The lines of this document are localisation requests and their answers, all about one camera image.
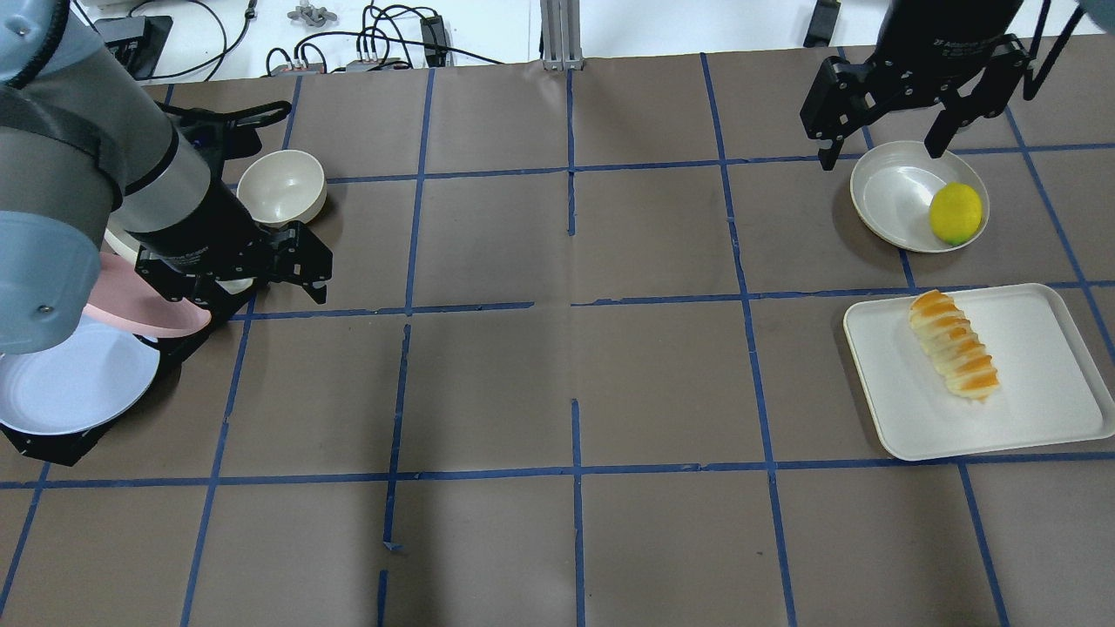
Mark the black dish rack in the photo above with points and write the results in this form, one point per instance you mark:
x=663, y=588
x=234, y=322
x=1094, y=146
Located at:
x=68, y=449

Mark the orange striped bread loaf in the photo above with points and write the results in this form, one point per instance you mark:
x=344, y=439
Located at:
x=952, y=346

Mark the aluminium frame post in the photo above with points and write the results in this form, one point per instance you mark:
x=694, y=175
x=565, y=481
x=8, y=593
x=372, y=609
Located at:
x=561, y=48

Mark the cream deep bowl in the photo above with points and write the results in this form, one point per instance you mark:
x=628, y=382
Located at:
x=282, y=187

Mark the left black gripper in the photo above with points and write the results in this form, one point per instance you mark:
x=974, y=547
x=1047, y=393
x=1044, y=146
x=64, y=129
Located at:
x=206, y=225

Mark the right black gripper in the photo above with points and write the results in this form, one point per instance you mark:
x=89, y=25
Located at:
x=942, y=35

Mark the yellow lemon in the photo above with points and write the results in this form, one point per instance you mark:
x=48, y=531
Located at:
x=956, y=213

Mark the white rectangular tray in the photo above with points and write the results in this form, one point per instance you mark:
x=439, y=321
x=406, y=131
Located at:
x=1051, y=391

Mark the pink plate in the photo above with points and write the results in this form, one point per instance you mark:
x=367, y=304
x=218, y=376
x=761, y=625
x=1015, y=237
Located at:
x=121, y=299

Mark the blue plate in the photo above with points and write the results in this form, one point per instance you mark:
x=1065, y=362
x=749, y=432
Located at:
x=91, y=377

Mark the shallow cream bowl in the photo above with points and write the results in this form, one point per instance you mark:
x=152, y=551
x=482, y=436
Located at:
x=892, y=186

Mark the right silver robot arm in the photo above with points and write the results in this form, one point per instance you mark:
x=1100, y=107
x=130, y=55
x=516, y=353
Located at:
x=963, y=24

